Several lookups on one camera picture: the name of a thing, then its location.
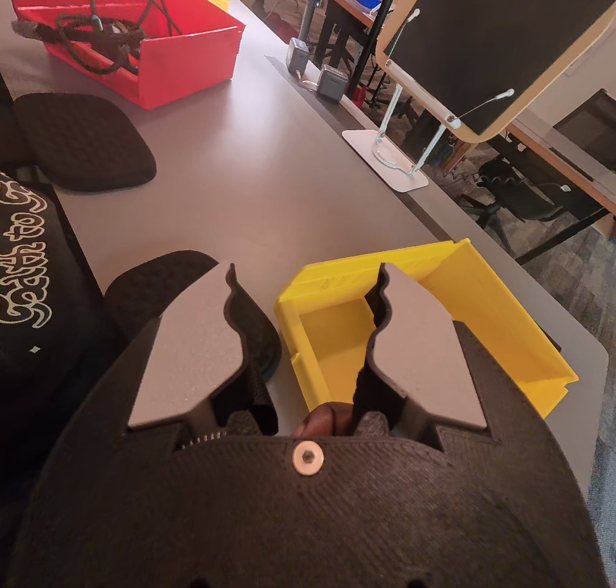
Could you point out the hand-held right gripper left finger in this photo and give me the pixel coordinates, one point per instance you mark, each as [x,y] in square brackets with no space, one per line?
[192,352]

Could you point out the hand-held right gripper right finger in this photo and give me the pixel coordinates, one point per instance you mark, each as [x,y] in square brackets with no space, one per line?
[423,361]

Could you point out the red plastic bin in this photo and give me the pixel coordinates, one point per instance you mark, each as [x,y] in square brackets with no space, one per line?
[192,63]

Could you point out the person's right hand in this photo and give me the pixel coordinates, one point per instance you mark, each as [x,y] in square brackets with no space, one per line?
[320,419]

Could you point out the black printed sweatshirt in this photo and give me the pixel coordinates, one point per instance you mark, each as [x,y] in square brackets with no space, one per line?
[33,260]

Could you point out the black office chair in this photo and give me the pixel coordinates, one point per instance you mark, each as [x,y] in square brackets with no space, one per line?
[515,198]

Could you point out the white metal board stand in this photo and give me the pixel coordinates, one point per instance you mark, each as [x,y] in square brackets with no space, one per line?
[385,164]

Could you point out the wooden office desk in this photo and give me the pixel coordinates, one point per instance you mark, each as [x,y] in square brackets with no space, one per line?
[568,164]
[337,0]

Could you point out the black monitor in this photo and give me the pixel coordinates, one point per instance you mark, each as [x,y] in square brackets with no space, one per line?
[587,126]

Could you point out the grey power cube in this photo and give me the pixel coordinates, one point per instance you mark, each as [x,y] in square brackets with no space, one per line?
[297,54]
[331,83]

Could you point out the black wooden-backed display board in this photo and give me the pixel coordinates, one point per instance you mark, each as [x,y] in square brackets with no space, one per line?
[505,34]

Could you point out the grey light stand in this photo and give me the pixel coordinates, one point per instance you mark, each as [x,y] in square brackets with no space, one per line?
[312,5]

